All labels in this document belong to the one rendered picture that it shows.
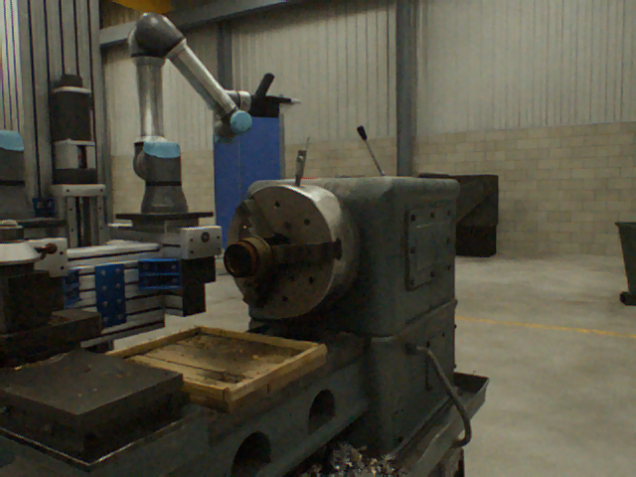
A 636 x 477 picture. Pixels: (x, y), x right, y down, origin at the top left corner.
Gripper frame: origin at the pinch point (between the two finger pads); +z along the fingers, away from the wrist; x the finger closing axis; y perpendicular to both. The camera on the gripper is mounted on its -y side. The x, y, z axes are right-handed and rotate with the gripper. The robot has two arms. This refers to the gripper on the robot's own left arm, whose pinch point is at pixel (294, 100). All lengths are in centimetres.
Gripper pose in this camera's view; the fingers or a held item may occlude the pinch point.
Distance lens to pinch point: 216.9
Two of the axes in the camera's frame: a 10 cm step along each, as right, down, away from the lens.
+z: 8.6, -0.6, 5.1
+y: -0.6, 9.8, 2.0
